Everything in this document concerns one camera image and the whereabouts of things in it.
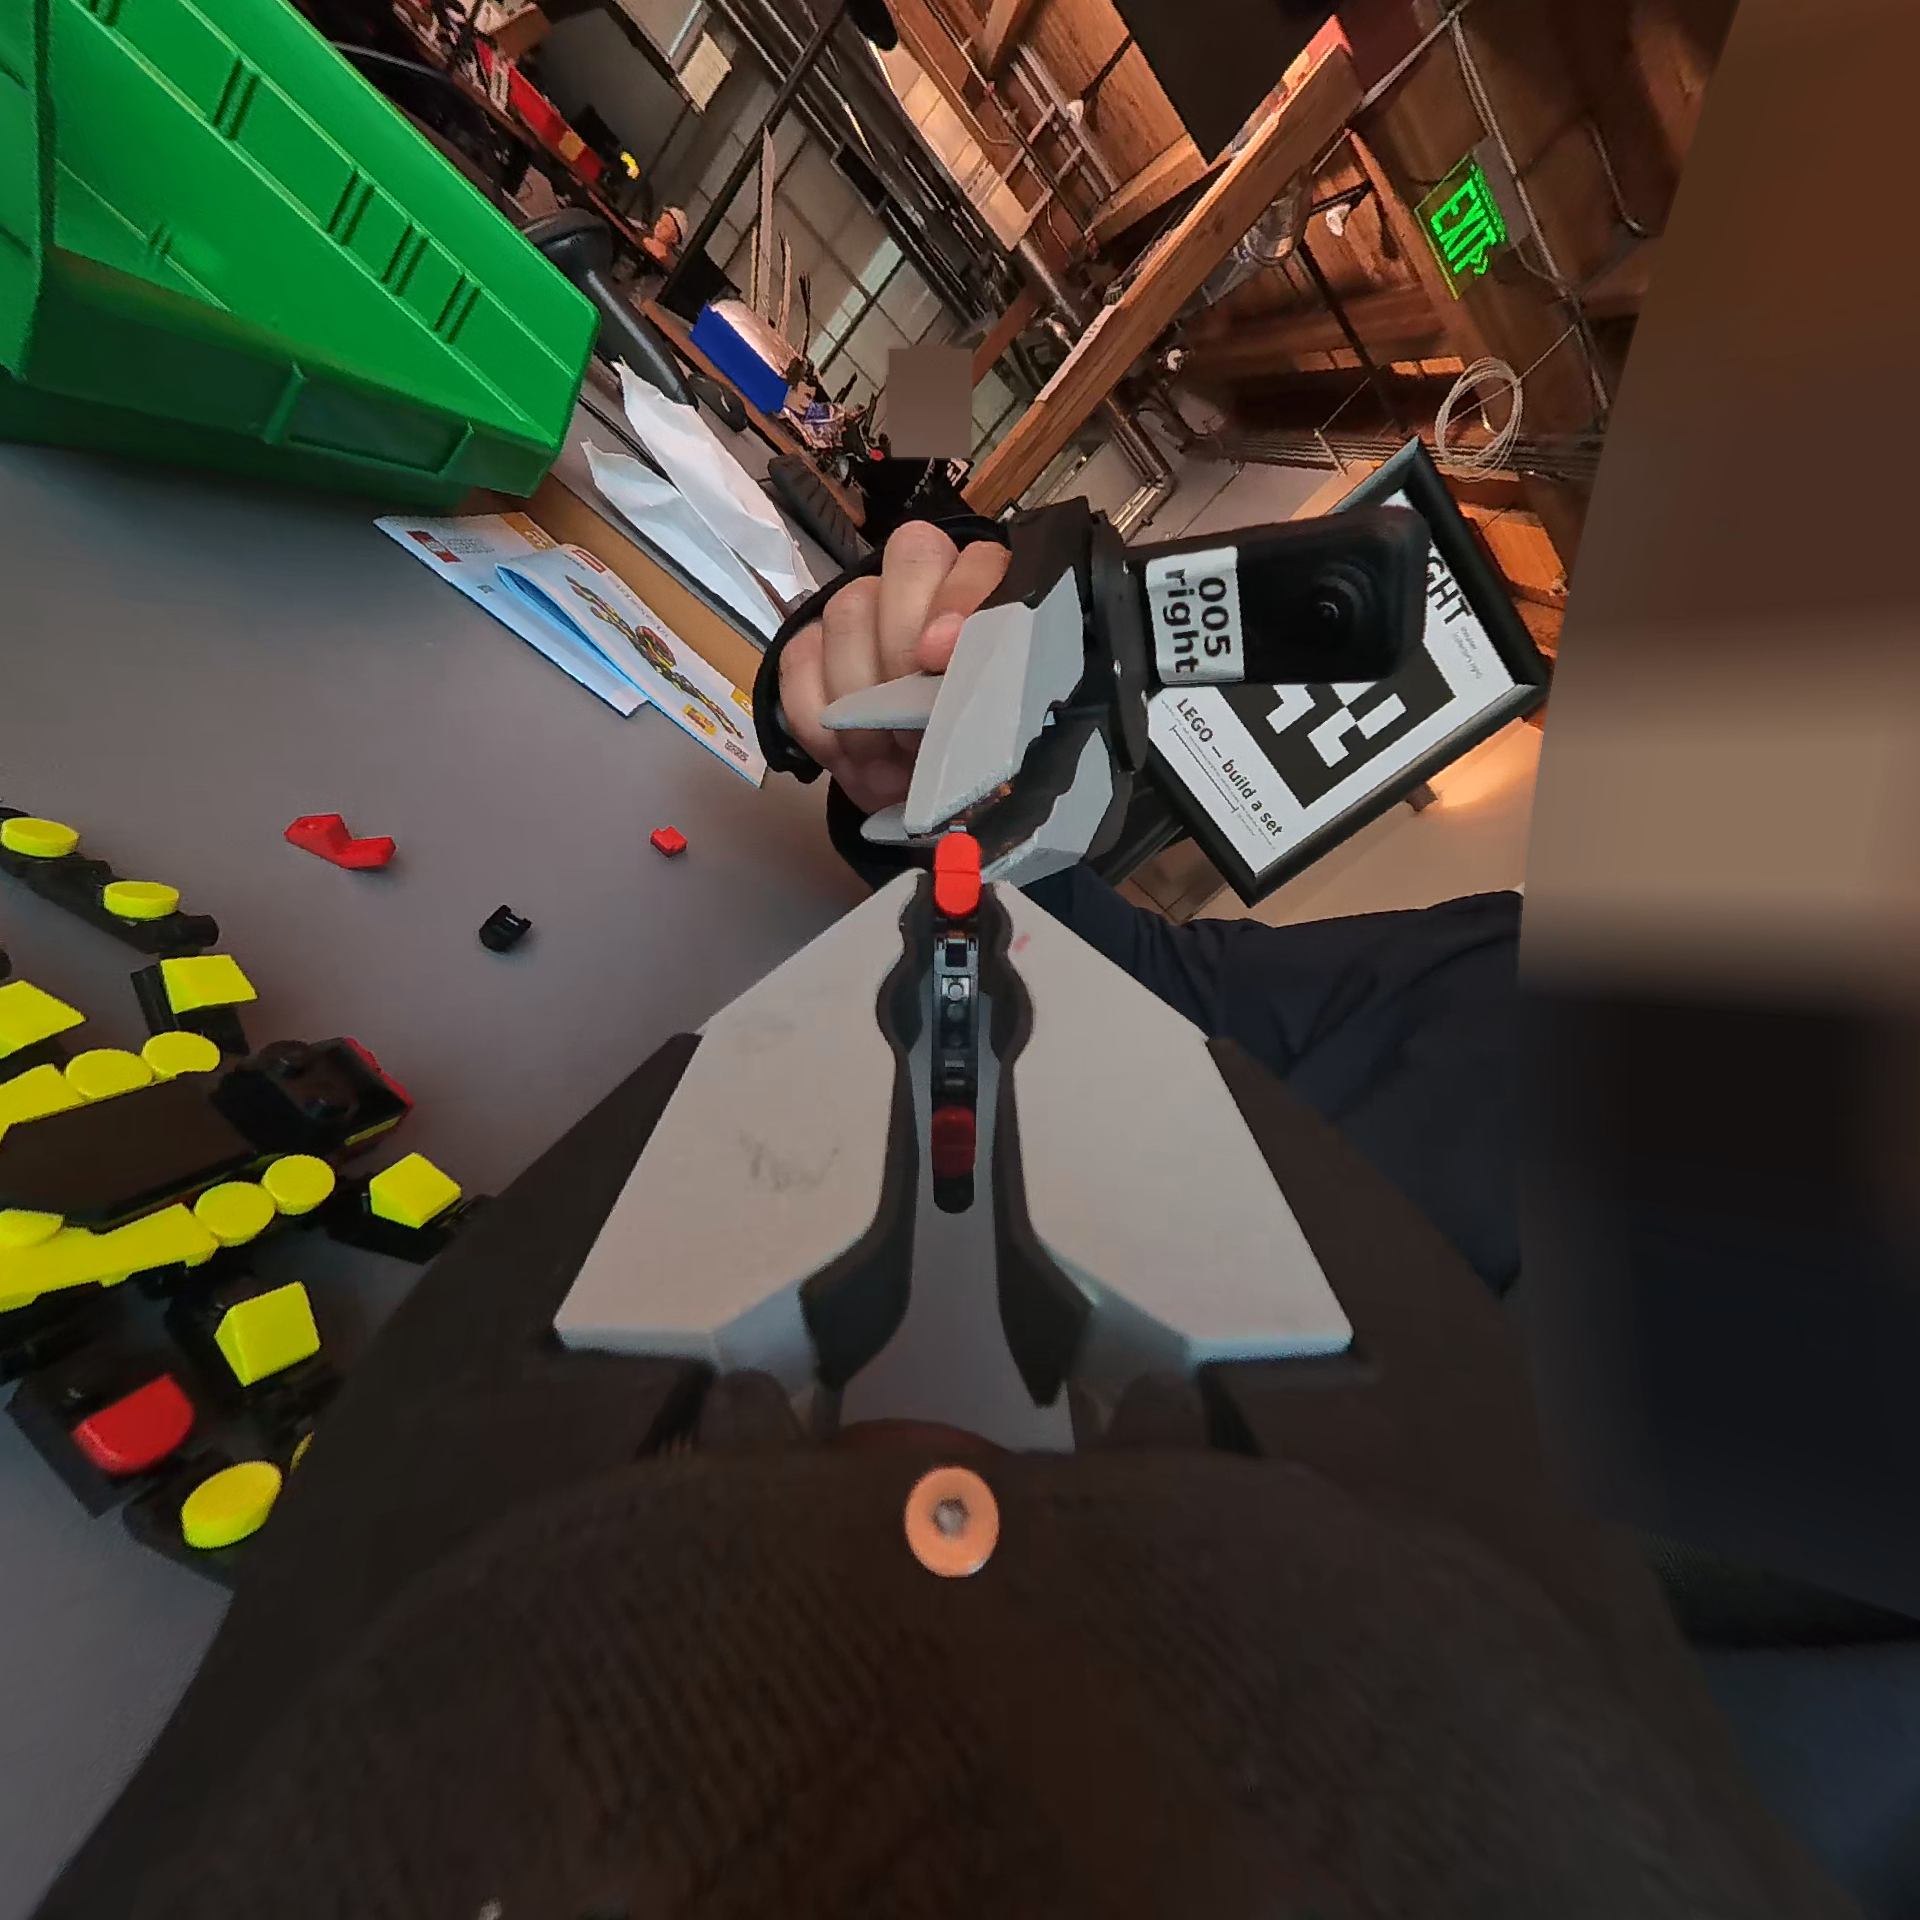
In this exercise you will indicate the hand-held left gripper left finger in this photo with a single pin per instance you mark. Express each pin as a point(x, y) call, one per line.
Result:
point(749, 1171)

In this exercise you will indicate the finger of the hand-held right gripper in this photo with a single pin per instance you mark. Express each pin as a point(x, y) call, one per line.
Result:
point(1083, 819)
point(986, 707)

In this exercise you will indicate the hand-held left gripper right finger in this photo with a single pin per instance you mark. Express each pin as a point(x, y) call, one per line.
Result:
point(1157, 1187)

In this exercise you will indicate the black red lego limb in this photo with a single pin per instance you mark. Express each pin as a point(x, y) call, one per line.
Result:
point(957, 884)

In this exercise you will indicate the small black lego clip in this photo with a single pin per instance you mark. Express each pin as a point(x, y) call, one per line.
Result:
point(507, 924)

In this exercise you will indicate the group of black yellow lego pieces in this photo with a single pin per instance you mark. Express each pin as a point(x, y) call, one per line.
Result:
point(244, 1208)

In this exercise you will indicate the red lego hook piece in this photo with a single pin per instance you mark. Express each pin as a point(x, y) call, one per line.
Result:
point(336, 844)

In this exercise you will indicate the person's right hand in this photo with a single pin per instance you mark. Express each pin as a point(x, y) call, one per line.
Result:
point(870, 631)

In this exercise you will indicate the black framed sign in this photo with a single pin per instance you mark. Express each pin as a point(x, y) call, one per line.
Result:
point(1348, 747)

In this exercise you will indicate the spider cover instruction booklet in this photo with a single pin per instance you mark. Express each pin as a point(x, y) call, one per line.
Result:
point(677, 677)

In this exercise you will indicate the white plastic bag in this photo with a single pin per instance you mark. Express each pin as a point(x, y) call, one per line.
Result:
point(704, 484)

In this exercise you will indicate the green exit sign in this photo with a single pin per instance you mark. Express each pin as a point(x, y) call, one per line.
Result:
point(1462, 215)

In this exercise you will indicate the blue storage box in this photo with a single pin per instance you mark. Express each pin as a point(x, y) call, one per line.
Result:
point(737, 353)

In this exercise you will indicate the scorpion cover instruction booklet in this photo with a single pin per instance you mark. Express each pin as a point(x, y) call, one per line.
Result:
point(483, 559)

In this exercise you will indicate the green plastic bin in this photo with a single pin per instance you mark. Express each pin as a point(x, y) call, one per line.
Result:
point(225, 225)

